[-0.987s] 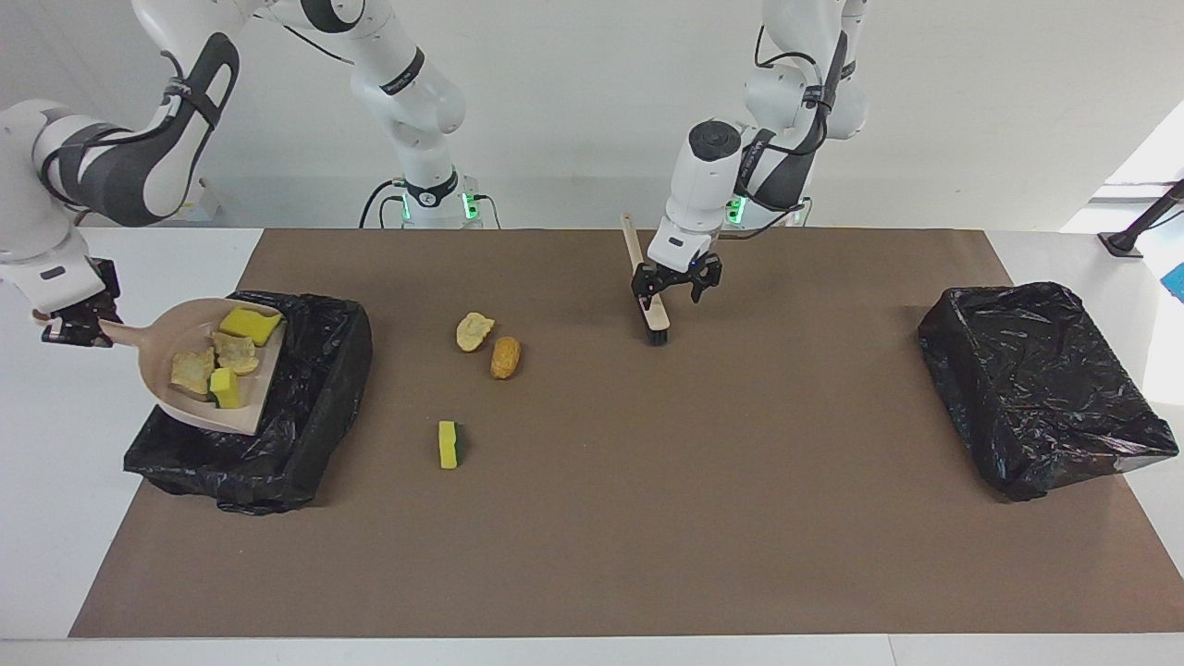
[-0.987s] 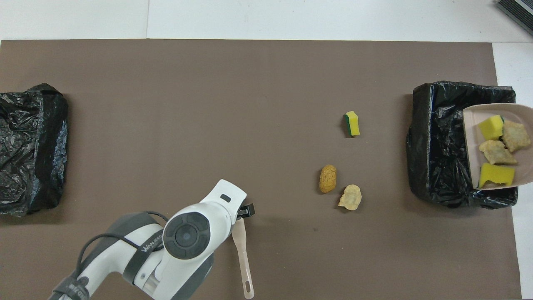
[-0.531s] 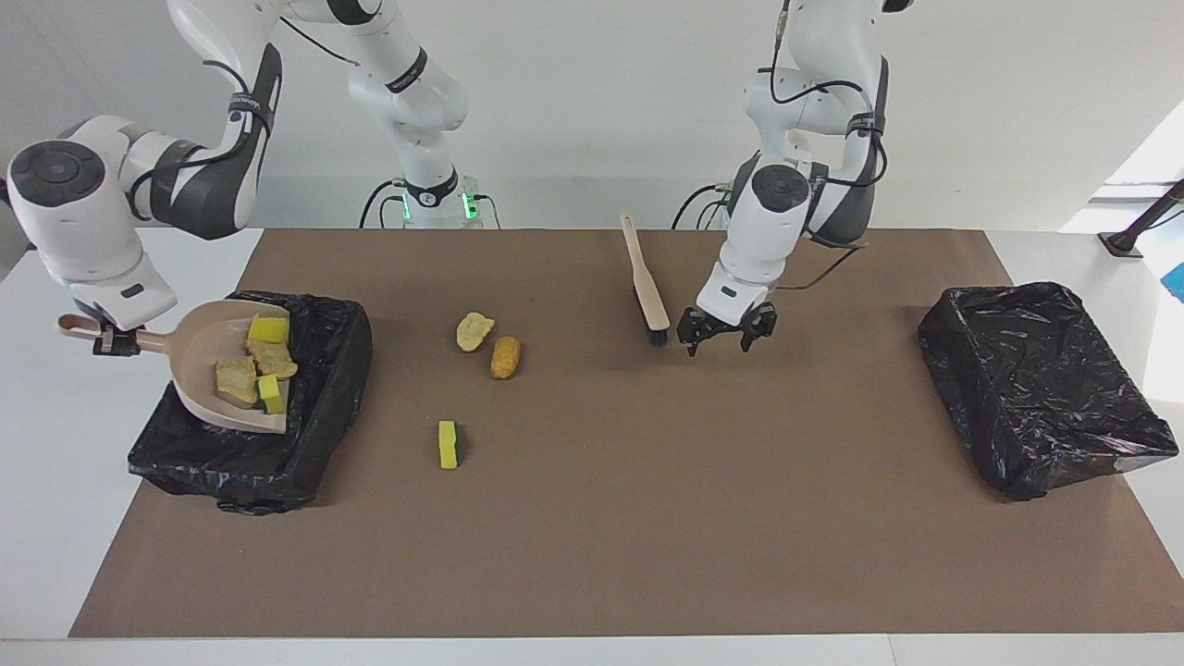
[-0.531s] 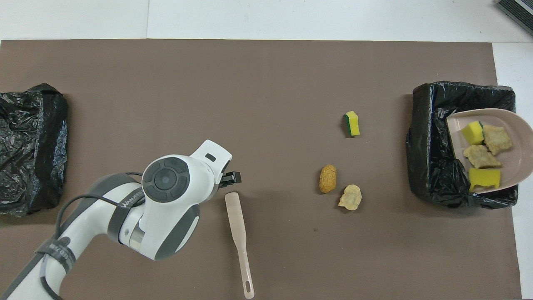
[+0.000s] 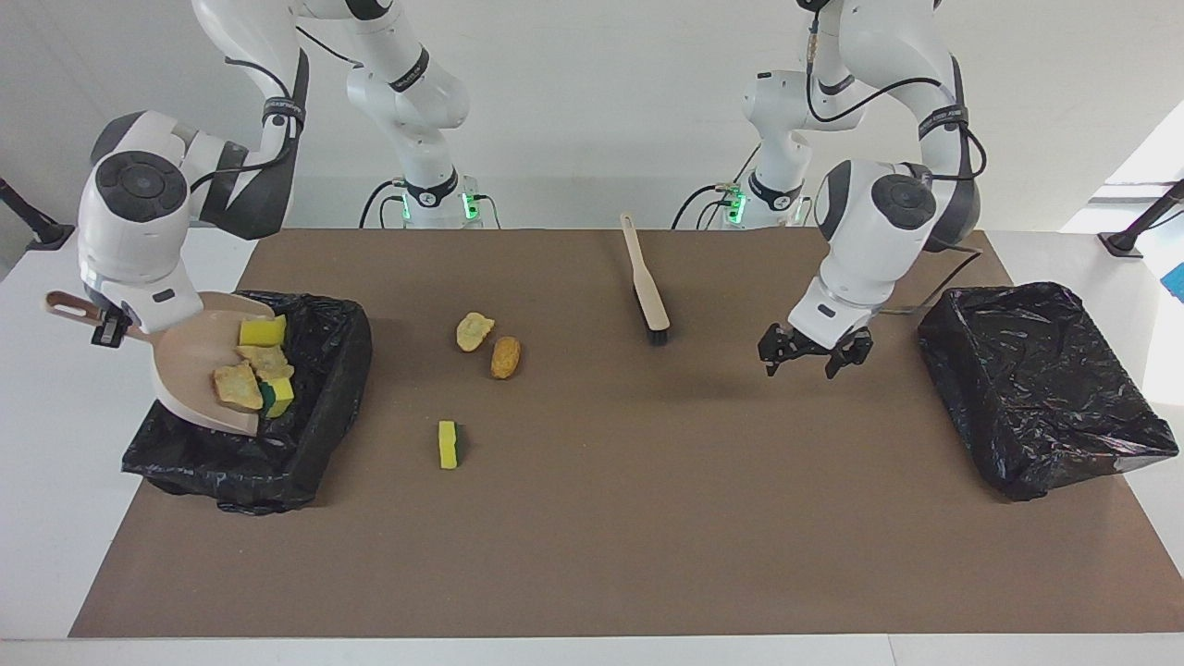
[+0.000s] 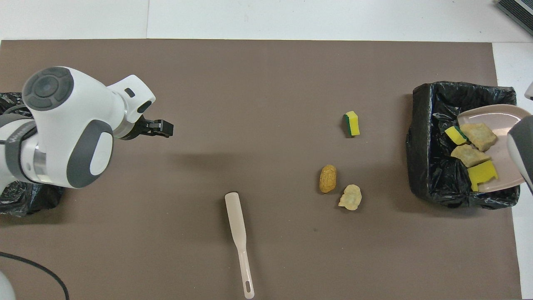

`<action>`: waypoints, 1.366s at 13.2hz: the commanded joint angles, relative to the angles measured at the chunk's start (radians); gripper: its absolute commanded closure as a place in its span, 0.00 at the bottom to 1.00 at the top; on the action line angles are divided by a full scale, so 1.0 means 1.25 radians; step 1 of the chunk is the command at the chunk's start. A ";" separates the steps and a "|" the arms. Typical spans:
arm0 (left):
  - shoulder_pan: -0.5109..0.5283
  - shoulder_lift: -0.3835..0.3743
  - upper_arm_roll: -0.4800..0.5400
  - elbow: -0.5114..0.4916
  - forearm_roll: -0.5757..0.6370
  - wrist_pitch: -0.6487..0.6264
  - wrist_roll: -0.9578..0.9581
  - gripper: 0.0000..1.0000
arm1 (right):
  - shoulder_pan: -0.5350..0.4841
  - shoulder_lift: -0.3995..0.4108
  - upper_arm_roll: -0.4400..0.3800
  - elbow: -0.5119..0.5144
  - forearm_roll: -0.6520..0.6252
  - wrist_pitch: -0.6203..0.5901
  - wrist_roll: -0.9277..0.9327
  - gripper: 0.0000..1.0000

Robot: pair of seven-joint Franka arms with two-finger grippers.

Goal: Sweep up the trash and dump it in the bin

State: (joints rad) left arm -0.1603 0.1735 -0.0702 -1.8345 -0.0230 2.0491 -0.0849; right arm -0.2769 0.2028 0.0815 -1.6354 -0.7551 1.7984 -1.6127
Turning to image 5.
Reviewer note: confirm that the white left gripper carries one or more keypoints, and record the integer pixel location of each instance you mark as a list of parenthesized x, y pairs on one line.
[(832, 314)]

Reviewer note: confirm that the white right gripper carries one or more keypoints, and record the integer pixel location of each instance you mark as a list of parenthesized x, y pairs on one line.
[(166, 310)]

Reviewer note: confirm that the beige plastic dustpan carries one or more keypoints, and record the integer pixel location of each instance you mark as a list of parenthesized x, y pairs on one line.
[(194, 361)]

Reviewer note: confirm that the beige sponge scrap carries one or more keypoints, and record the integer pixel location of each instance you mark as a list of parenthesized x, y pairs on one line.
[(264, 359), (239, 388), (474, 331)]

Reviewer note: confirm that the notched yellow sponge piece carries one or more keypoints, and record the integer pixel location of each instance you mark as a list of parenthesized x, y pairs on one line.
[(264, 331)]

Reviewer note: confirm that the beige hand brush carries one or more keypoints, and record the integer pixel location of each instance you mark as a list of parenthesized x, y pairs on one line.
[(647, 296)]

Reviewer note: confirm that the yellow sponge chunk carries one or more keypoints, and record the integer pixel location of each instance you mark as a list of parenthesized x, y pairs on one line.
[(280, 396)]

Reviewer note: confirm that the small yellow green sponge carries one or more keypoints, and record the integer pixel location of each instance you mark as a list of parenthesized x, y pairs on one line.
[(449, 446)]

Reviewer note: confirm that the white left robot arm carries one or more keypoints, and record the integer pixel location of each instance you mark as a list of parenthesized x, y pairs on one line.
[(879, 240)]

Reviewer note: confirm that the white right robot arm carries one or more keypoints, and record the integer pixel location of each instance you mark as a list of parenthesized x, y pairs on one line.
[(139, 231)]

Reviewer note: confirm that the black bag lined bin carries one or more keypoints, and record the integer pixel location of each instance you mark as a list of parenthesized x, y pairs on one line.
[(1036, 388), (324, 416)]

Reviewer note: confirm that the brown table mat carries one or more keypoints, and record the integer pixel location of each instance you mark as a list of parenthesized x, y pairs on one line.
[(647, 555)]

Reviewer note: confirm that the brown oval sponge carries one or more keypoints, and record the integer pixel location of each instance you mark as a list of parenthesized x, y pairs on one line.
[(504, 359)]

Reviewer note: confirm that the blue object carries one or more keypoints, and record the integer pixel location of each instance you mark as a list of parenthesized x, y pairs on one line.
[(1177, 282)]

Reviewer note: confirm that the black camera stand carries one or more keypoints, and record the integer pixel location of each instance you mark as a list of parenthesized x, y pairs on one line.
[(1124, 243), (51, 236)]

